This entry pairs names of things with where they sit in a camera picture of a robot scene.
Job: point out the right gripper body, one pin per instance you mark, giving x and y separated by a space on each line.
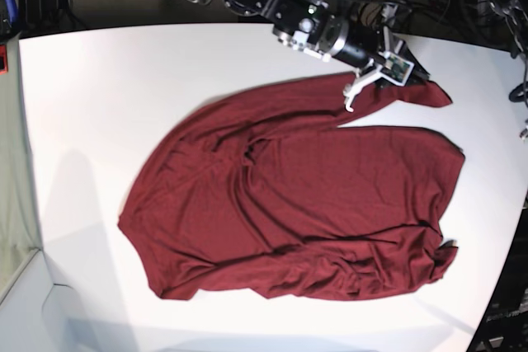
372 74

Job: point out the dark red t-shirt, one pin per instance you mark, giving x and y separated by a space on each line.
274 189

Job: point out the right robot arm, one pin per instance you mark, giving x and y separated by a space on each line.
313 28

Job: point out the red box at left edge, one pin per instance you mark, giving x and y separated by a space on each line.
3 59

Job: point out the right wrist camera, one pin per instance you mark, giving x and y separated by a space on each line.
396 69

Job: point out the blue handled tool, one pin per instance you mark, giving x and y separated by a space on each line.
12 12

